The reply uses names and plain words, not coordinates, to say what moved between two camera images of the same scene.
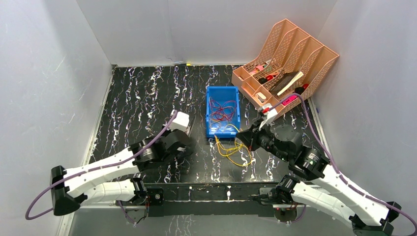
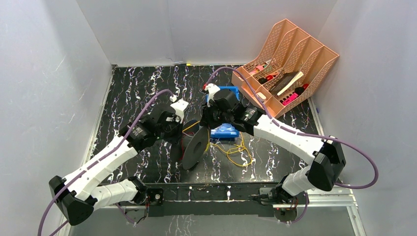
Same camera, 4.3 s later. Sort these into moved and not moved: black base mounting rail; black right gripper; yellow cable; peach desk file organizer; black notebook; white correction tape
Moved: yellow cable; black right gripper
Not moved: peach desk file organizer; black base mounting rail; black notebook; white correction tape
